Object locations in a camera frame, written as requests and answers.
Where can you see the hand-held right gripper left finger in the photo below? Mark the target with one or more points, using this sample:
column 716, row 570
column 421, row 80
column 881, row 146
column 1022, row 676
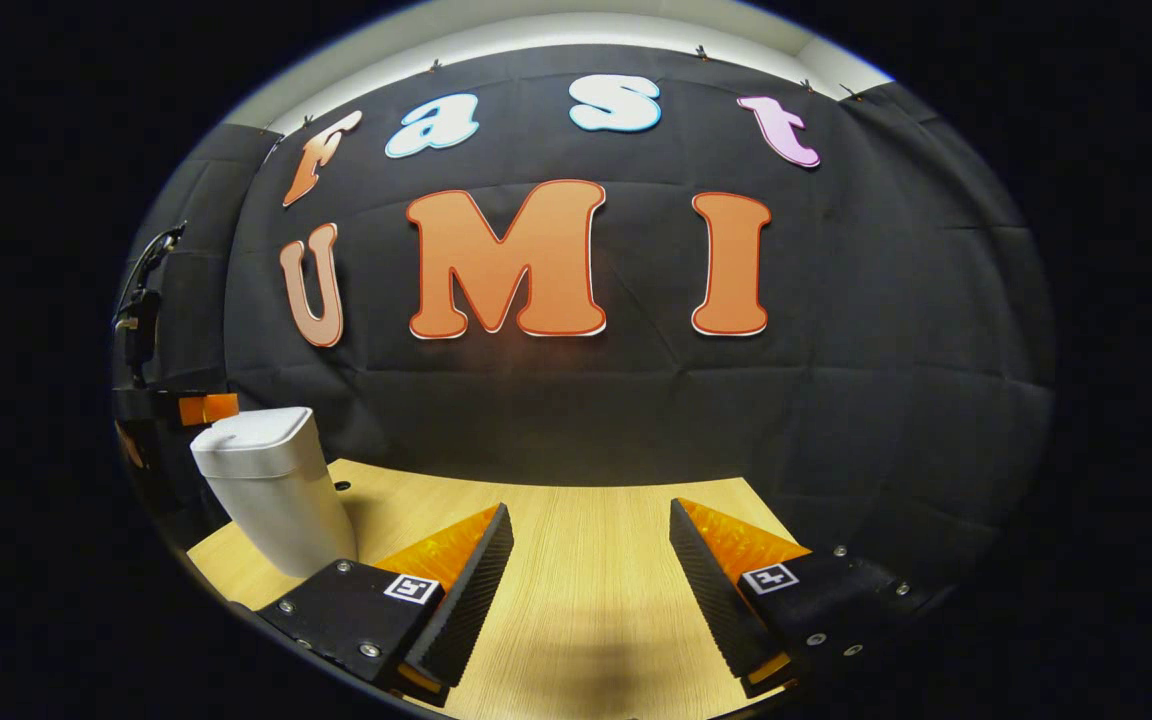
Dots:
column 466, row 597

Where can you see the black backdrop cloth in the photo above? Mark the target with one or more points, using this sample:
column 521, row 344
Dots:
column 886, row 380

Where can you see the wooden desktop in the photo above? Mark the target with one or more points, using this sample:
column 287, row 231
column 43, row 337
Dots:
column 586, row 560

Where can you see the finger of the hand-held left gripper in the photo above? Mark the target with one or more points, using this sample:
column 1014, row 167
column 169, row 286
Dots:
column 208, row 408

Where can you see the white desktop garbage bin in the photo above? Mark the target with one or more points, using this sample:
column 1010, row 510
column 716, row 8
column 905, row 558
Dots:
column 276, row 500

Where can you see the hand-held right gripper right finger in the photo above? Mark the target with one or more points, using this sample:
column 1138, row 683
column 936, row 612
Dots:
column 716, row 597

